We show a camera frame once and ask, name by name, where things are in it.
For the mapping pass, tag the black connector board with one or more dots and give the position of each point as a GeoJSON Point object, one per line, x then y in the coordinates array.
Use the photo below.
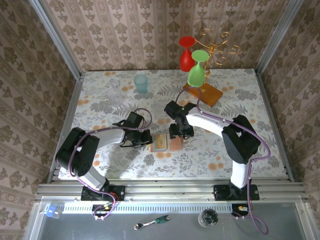
{"type": "Point", "coordinates": [237, 210]}
{"type": "Point", "coordinates": [102, 207]}

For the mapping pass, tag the teal frosted tumbler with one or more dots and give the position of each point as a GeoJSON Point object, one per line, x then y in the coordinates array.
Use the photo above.
{"type": "Point", "coordinates": [140, 85]}

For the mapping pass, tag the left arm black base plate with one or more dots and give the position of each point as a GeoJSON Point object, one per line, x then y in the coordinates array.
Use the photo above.
{"type": "Point", "coordinates": [120, 192]}

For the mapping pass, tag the aluminium cross rail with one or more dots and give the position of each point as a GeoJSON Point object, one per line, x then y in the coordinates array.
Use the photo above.
{"type": "Point", "coordinates": [162, 190]}

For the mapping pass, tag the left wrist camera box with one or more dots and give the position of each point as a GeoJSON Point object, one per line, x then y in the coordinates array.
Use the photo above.
{"type": "Point", "coordinates": [134, 120]}

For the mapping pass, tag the red plastic wine glass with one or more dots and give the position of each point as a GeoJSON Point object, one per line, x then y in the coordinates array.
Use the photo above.
{"type": "Point", "coordinates": [186, 62]}

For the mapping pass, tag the glass jar of screws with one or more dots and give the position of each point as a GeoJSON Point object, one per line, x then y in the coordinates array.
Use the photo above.
{"type": "Point", "coordinates": [208, 218]}

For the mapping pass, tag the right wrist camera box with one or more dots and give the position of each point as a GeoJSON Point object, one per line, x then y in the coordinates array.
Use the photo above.
{"type": "Point", "coordinates": [173, 109]}

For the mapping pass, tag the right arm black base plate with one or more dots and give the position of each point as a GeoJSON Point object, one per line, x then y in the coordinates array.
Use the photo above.
{"type": "Point", "coordinates": [220, 193]}

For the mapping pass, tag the green plastic wine glass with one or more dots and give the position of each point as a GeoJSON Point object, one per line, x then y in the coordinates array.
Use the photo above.
{"type": "Point", "coordinates": [196, 77]}

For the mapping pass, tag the blue plastic connector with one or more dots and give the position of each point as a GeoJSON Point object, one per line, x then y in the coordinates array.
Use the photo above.
{"type": "Point", "coordinates": [50, 212]}

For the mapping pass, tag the aluminium frame post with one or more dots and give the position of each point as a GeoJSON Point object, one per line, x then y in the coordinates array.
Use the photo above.
{"type": "Point", "coordinates": [278, 37]}
{"type": "Point", "coordinates": [57, 37]}

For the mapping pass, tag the brown leather card holder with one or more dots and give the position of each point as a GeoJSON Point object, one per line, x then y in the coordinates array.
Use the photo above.
{"type": "Point", "coordinates": [176, 145]}

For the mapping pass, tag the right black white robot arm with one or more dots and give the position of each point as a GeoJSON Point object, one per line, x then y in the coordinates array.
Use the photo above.
{"type": "Point", "coordinates": [240, 142]}

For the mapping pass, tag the grey metal work shelf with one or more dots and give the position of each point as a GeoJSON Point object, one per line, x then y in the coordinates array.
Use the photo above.
{"type": "Point", "coordinates": [75, 230]}

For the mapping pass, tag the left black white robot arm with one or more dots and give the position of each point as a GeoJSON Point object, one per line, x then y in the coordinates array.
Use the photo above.
{"type": "Point", "coordinates": [77, 155]}

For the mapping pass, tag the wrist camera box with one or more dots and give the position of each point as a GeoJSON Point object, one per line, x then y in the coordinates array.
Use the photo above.
{"type": "Point", "coordinates": [173, 109]}
{"type": "Point", "coordinates": [134, 120]}

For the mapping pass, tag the aluminium table side rail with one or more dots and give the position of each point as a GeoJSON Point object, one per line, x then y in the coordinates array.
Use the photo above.
{"type": "Point", "coordinates": [266, 100]}
{"type": "Point", "coordinates": [74, 100]}

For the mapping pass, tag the clear glass cup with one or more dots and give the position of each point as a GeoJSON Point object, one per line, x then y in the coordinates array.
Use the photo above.
{"type": "Point", "coordinates": [114, 96]}

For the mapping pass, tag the floral patterned tablecloth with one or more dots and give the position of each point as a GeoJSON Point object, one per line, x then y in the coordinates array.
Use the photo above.
{"type": "Point", "coordinates": [200, 170]}

